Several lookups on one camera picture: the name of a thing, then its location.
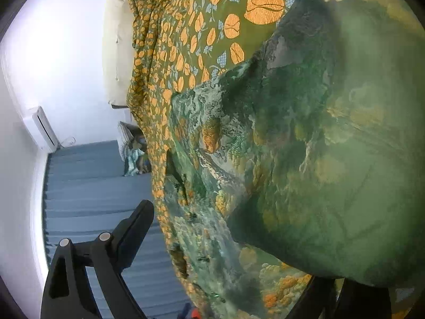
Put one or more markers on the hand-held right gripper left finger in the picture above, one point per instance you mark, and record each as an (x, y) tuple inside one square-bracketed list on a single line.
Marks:
[(132, 237)]

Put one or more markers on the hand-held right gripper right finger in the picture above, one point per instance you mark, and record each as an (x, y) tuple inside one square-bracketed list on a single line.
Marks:
[(317, 300)]

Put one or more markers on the green landscape print garment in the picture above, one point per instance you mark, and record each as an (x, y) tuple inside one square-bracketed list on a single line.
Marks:
[(298, 139)]

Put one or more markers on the blue curtain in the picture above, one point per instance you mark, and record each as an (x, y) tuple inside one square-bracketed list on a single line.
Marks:
[(93, 179)]

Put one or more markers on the red and blue object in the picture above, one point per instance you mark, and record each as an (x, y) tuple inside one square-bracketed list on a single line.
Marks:
[(192, 313)]

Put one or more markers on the pile of striped cloths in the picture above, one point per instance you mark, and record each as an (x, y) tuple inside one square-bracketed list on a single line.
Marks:
[(128, 139)]

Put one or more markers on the white air conditioner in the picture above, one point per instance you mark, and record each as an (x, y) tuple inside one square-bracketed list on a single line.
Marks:
[(40, 126)]

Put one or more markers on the cream padded headboard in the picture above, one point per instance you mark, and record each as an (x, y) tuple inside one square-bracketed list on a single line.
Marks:
[(116, 40)]

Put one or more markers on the orange floral green bedspread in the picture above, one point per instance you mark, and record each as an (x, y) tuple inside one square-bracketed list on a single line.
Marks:
[(199, 23)]

